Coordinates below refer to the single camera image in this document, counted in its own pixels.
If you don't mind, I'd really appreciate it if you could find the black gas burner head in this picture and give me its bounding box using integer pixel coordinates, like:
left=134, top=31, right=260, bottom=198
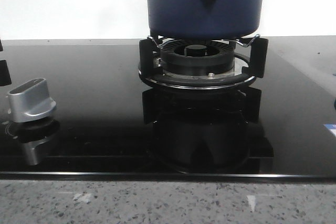
left=160, top=40, right=234, bottom=76

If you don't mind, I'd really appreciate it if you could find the black left pan support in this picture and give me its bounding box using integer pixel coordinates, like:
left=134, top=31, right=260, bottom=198
left=0, top=37, right=12, bottom=87

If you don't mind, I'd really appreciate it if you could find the black pan support ring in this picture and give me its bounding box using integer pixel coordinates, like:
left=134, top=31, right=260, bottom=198
left=137, top=37, right=269, bottom=92

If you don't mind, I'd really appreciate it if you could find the blue cooking pot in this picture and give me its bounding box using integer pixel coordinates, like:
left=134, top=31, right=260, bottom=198
left=147, top=0, right=263, bottom=40

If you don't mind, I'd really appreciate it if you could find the silver wire pot trivet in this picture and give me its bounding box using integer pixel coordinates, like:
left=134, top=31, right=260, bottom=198
left=147, top=34, right=260, bottom=49

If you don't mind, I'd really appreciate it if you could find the black glass gas stove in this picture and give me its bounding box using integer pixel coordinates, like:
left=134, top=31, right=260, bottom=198
left=1, top=36, right=335, bottom=182

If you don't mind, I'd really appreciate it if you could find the silver stove knob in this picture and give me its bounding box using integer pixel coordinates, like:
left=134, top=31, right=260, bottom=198
left=7, top=78, right=56, bottom=123

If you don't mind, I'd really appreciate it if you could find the blue white label sticker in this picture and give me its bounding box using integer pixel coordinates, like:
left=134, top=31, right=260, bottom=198
left=324, top=124, right=336, bottom=137

